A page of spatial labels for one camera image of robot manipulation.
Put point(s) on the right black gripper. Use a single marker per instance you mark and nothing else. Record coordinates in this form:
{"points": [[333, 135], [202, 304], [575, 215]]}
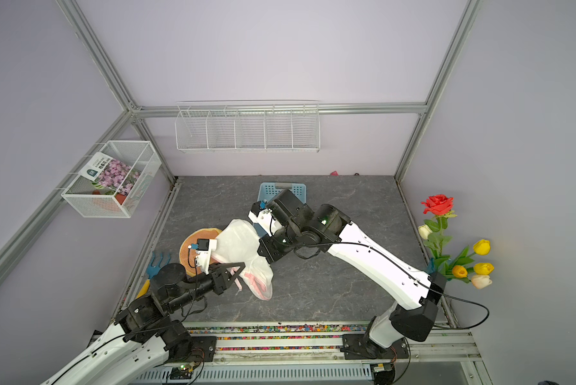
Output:
{"points": [[269, 252]]}

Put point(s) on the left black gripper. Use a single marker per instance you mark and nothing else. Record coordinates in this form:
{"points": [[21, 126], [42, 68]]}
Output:
{"points": [[220, 278]]}

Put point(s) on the white mesh laundry bag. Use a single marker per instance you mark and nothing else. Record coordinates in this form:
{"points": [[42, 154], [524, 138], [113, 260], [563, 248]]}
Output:
{"points": [[239, 242]]}

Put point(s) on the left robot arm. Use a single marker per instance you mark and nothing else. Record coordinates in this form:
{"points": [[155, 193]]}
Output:
{"points": [[145, 334]]}

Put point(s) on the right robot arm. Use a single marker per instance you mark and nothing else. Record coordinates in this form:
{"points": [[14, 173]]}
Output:
{"points": [[415, 292]]}

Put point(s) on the pink trimmed mesh bag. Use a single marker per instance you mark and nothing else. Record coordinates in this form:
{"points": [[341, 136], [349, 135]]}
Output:
{"points": [[259, 282]]}

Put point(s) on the light blue plastic basket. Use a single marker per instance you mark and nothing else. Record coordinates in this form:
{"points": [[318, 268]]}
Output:
{"points": [[268, 190]]}

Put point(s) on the blue garden fork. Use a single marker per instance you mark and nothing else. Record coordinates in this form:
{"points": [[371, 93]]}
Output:
{"points": [[157, 262]]}

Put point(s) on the white tulip bud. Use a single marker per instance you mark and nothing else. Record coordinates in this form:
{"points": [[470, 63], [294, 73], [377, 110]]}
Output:
{"points": [[425, 231]]}

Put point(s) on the purple flower pot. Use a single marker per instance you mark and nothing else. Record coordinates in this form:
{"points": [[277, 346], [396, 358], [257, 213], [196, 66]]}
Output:
{"points": [[116, 180]]}

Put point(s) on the red artificial rose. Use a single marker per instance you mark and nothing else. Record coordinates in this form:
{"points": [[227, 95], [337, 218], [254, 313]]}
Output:
{"points": [[438, 205]]}

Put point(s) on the teal glass vase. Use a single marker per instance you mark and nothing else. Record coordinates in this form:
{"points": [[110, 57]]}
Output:
{"points": [[439, 265]]}

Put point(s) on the orange tulip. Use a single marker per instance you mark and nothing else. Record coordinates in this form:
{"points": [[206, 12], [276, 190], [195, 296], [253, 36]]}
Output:
{"points": [[459, 272]]}

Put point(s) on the yellow tulip top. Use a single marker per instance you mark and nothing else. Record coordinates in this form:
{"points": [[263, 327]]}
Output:
{"points": [[482, 247]]}

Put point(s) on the yellow tulip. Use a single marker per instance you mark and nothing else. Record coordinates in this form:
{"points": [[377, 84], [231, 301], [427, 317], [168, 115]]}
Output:
{"points": [[484, 268], [482, 247]]}

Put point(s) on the pink white tulip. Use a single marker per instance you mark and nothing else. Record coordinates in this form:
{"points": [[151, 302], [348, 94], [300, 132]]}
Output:
{"points": [[480, 281]]}

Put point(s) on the yellow tulip middle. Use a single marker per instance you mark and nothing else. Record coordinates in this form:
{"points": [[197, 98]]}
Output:
{"points": [[484, 268]]}

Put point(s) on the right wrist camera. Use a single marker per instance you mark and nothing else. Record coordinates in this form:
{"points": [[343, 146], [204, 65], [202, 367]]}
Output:
{"points": [[263, 220]]}

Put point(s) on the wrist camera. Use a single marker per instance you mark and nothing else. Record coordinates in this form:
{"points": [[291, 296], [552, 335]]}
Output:
{"points": [[200, 253], [263, 220]]}

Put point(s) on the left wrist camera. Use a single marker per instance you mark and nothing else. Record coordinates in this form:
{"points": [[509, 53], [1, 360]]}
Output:
{"points": [[200, 253]]}

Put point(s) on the white wire wall shelf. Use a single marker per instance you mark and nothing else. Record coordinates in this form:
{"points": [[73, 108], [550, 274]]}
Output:
{"points": [[248, 126]]}

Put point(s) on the white wire side basket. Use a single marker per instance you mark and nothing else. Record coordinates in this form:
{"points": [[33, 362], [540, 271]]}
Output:
{"points": [[137, 154]]}

